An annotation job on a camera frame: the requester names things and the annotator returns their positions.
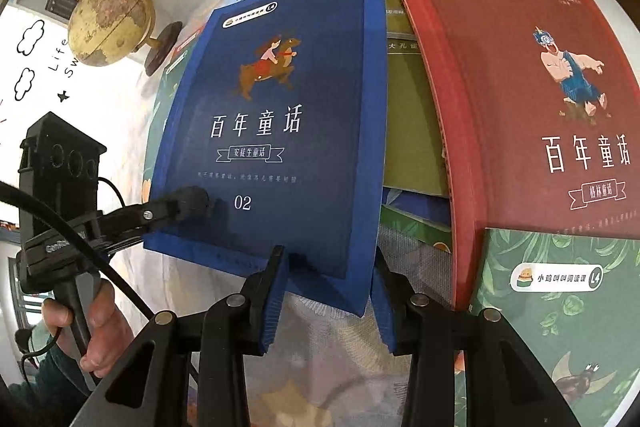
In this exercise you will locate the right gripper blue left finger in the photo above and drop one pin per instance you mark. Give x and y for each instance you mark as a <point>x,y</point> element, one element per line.
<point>244,323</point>

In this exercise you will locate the teal insect book 01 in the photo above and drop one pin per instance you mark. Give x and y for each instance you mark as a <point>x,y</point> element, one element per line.
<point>169,83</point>

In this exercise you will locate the blue fairy tale book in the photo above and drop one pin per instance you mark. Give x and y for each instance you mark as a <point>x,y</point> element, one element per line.
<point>280,116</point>

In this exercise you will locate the person left hand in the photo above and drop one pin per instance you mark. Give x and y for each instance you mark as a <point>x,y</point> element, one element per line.
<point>110,332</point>

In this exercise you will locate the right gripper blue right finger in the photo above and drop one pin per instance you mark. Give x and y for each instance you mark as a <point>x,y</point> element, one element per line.
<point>415,324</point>

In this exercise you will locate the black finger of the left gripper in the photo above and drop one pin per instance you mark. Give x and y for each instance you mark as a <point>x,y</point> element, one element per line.
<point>134,221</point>

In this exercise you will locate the red book with yellow figure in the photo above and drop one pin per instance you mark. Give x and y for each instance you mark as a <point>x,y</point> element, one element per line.
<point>186,42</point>

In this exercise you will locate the floral tablecloth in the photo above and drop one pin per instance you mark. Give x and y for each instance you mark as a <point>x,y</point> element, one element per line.
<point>326,367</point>

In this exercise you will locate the red fairy tale book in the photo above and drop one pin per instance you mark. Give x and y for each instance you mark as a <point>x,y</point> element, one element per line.
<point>538,108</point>

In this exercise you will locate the antique yellow globe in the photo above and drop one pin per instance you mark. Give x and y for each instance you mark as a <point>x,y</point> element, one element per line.
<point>103,32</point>

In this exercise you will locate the olive green book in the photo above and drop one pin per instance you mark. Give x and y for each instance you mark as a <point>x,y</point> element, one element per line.
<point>414,160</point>

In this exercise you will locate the dark green insect book 02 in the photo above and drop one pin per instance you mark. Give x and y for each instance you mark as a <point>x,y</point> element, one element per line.
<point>574,300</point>

